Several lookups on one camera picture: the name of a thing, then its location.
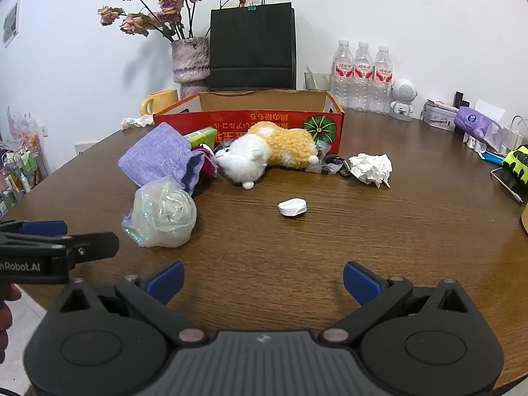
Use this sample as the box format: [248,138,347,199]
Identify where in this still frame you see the iridescent fabric rose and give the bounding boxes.
[121,176,197,248]

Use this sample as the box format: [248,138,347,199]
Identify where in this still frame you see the small white case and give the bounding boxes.
[278,198,307,217]

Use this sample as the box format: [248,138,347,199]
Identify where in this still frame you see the white paper ball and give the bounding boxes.
[348,153,393,188]

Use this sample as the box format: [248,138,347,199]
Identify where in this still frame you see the purple cloth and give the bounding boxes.
[117,122,204,195]

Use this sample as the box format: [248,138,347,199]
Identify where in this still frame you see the red fabric rose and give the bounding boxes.
[194,143,218,179]

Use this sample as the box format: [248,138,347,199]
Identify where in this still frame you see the white orange plush toy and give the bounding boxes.
[215,122,318,190]

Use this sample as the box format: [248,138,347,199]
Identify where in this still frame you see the person left hand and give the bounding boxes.
[0,284,21,364]

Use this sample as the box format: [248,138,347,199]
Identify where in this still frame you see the crumpled tissue by mug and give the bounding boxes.
[121,115,154,131]

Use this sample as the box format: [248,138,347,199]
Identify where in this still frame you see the plastic bag black parts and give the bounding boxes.
[305,140,352,179]

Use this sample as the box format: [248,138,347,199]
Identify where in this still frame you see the yellow mug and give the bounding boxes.
[140,88,179,116]

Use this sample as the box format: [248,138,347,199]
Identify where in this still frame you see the red cardboard box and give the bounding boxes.
[153,89,345,154]

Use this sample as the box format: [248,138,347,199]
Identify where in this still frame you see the grey tin box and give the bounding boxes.
[421,99,458,132]

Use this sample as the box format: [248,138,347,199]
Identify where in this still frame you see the purple tissue pack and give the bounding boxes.
[455,106,504,150]

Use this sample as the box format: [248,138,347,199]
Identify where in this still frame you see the water bottle right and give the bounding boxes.
[370,45,393,114]

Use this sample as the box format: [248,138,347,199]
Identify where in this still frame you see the water bottle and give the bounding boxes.
[330,39,354,108]
[370,45,393,114]
[352,41,373,111]

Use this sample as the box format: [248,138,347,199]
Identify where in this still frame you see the white robot figurine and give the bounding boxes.
[388,79,418,122]

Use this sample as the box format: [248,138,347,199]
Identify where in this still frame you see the purple ceramic vase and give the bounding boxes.
[171,37,210,99]

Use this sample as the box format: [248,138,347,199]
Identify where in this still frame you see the glass cup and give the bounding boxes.
[304,66,331,92]

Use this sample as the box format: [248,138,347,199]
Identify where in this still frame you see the water bottle middle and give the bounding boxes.
[352,41,373,111]

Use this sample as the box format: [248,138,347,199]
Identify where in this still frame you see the water bottle left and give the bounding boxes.
[330,39,354,108]

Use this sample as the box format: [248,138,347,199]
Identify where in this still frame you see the dried pink roses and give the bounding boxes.
[98,0,203,42]

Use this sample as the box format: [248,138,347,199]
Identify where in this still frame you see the black paper bag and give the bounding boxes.
[208,0,296,91]

